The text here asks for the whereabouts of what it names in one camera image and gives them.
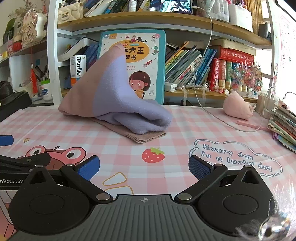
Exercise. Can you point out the white and orange carton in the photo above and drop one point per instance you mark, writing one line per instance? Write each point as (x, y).
(78, 69)

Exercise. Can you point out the wooden bookshelf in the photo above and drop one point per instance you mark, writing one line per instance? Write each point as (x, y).
(115, 22)

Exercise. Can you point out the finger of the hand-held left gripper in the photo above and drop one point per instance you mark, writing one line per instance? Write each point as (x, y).
(34, 158)
(5, 140)

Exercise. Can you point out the pink plush toy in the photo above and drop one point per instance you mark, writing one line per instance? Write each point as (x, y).
(237, 106)

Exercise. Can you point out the white power adapter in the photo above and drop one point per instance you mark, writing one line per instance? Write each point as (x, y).
(170, 87)

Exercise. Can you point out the cream quilted handbag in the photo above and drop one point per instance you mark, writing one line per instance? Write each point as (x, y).
(69, 14)

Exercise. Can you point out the pink and purple knit sweater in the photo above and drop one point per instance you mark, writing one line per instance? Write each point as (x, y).
(115, 92)

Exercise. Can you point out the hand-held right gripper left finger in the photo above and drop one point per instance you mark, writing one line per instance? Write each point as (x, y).
(89, 168)

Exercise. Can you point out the smartphone showing video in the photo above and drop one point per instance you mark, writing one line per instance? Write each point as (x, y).
(171, 5)

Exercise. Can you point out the dark brown leather item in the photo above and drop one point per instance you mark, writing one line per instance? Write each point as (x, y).
(7, 91)

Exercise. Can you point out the wall chart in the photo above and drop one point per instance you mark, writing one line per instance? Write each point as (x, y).
(286, 41)

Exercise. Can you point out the colourful paper flower bouquet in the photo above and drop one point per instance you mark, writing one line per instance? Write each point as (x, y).
(245, 76)

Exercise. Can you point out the set of blue books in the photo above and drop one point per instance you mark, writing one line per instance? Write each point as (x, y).
(92, 54)

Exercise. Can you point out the row of slanted colourful books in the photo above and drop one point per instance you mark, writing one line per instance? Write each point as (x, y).
(185, 64)

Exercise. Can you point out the thick red dictionary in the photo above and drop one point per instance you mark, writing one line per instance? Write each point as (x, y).
(235, 54)

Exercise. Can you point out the white jar with blue label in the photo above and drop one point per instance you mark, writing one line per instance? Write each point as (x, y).
(45, 91)

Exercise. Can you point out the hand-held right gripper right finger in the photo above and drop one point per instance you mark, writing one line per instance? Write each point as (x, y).
(198, 168)

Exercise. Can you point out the white storage box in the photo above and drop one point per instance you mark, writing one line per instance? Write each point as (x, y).
(216, 11)
(240, 17)

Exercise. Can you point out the fluffy metal charm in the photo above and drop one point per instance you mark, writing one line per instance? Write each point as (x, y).
(270, 228)

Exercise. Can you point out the row of upper shelf books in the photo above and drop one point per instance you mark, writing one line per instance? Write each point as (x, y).
(111, 7)

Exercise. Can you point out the stack of notebooks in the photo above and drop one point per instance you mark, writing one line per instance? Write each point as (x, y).
(284, 125)

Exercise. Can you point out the pink checked table mat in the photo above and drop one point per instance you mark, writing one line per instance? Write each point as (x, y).
(185, 129)

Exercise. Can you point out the teal bordered children's picture book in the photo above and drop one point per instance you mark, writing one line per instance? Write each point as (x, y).
(143, 46)

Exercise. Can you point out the beige wooden organiser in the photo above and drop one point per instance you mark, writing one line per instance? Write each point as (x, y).
(264, 104)

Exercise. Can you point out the pink flat stick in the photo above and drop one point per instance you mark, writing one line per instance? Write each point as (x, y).
(249, 125)

